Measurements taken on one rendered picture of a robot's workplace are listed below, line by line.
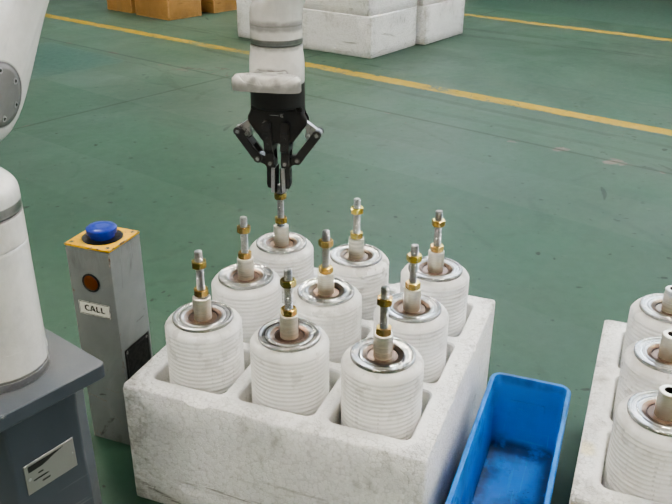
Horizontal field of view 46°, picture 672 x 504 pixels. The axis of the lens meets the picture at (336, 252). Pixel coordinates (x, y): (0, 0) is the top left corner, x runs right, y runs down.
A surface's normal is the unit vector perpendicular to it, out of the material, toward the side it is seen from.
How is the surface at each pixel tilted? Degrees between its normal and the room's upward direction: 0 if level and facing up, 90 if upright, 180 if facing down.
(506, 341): 0
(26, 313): 90
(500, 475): 0
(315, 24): 90
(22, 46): 89
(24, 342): 90
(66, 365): 0
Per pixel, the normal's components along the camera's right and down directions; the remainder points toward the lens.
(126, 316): 0.93, 0.16
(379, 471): -0.36, 0.40
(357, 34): -0.58, 0.35
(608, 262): 0.00, -0.90
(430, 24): 0.81, 0.26
